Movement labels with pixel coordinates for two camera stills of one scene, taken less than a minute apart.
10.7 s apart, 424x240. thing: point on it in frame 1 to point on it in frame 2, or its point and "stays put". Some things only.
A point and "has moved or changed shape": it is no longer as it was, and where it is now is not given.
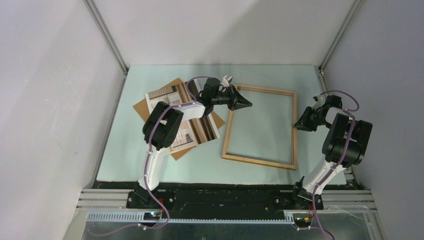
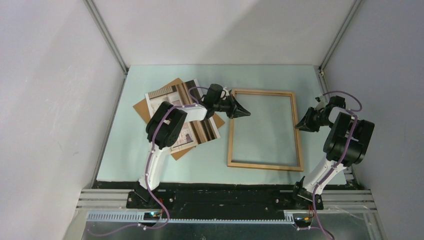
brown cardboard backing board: [178, 154] stays put
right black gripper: [303, 122] stays put
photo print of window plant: [192, 132] stays put
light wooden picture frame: [294, 165] has moved or changed shape
